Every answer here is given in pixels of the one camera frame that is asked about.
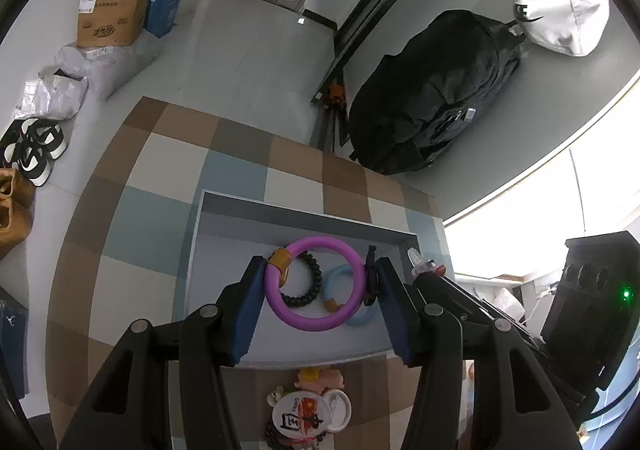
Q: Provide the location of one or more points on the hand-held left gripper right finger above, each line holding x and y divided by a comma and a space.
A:
395, 315

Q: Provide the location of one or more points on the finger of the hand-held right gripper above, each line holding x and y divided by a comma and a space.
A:
465, 305

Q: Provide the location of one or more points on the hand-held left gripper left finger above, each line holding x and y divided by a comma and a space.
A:
250, 310

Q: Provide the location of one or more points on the small clear red trinket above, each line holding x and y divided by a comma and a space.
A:
424, 264

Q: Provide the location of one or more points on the grey box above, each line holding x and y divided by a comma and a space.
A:
225, 240

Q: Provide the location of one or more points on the pink yellow figure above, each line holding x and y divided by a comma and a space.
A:
320, 380

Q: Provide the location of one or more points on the round white badge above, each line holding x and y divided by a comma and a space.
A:
300, 417

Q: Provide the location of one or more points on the black hair clip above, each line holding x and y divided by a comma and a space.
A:
371, 280

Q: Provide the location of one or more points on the small white charm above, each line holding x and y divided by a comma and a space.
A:
275, 396

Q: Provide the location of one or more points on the checkered tablecloth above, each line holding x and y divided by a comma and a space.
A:
150, 230

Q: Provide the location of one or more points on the small orange item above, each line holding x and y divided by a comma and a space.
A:
334, 97

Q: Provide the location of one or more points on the dark blue box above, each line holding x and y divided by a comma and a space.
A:
12, 340

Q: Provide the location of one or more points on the brown shoe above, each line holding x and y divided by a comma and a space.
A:
12, 187
12, 225

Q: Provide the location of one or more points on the black white slipper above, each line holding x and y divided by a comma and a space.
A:
30, 162
42, 137

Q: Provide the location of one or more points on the white plastic packets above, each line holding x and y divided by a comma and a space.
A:
52, 95

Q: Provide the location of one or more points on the grey tote bag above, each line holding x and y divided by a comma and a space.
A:
555, 0

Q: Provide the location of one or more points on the blue cardboard box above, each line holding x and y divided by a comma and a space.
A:
165, 5

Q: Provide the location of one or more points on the brown cardboard box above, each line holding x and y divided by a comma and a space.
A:
112, 15

